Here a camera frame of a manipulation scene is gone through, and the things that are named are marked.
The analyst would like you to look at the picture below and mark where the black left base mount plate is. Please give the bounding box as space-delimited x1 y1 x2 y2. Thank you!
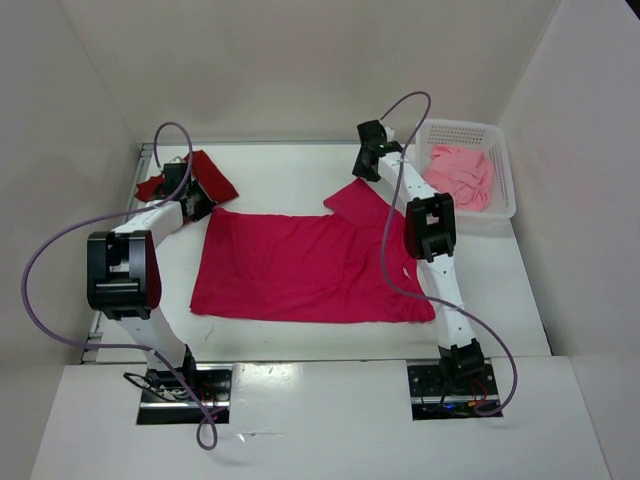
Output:
123 365 232 426

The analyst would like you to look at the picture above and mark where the white plastic basket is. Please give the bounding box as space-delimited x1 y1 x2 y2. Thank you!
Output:
413 119 516 221

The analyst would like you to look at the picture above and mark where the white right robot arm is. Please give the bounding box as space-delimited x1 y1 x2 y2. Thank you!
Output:
352 120 485 394

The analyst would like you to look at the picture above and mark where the light pink t shirt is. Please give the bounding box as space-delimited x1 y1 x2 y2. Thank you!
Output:
423 144 494 212

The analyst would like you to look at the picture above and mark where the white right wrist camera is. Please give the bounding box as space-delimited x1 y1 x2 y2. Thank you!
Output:
384 125 396 141

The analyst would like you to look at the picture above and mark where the dark red folded t shirt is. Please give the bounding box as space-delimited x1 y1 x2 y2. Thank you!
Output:
134 150 239 204

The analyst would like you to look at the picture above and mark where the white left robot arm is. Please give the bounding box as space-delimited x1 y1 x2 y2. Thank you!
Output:
87 160 216 400

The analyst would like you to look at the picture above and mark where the magenta t shirt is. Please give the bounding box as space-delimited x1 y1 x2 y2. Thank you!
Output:
190 179 435 324

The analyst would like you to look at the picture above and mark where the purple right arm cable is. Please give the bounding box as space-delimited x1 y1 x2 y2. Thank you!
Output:
379 91 519 417

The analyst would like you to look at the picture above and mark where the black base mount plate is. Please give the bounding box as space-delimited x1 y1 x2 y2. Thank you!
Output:
407 360 501 421
123 365 232 426

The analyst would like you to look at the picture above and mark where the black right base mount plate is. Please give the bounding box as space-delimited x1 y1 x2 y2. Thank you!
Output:
407 360 501 421

